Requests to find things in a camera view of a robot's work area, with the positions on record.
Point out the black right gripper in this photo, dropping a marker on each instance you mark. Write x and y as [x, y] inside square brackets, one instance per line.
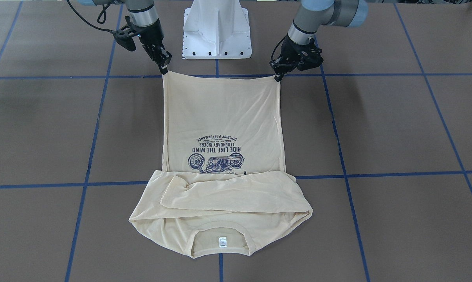
[150, 36]

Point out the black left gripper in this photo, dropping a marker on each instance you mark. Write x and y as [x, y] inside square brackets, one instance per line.
[291, 49]

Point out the beige long-sleeve printed shirt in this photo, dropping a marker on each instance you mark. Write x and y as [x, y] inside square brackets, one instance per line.
[223, 185]

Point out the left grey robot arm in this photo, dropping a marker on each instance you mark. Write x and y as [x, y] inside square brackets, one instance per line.
[314, 13]

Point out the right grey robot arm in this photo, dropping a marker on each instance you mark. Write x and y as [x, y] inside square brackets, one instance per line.
[143, 22]

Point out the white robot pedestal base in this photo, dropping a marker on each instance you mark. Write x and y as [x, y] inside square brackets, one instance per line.
[216, 29]

